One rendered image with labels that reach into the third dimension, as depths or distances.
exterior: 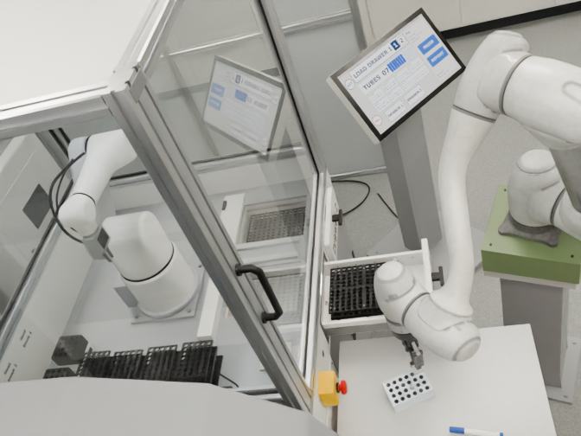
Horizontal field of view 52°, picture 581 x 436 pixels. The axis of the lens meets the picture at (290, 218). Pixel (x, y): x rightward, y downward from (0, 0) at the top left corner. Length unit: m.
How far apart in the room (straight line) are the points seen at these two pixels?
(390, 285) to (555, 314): 0.95
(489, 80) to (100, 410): 0.97
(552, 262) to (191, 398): 1.39
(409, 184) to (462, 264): 1.39
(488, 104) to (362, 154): 2.26
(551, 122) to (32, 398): 1.01
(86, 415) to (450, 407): 1.19
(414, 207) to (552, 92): 1.65
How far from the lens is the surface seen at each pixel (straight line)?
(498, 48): 1.36
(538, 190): 1.85
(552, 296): 2.19
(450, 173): 1.40
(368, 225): 3.35
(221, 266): 1.14
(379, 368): 1.90
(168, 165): 0.99
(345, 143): 3.52
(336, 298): 1.91
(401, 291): 1.45
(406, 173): 2.69
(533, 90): 1.29
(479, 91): 1.35
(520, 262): 2.00
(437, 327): 1.39
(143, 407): 0.82
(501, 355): 1.89
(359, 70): 2.36
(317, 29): 3.13
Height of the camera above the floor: 2.37
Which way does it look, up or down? 42 degrees down
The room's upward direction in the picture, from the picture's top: 22 degrees counter-clockwise
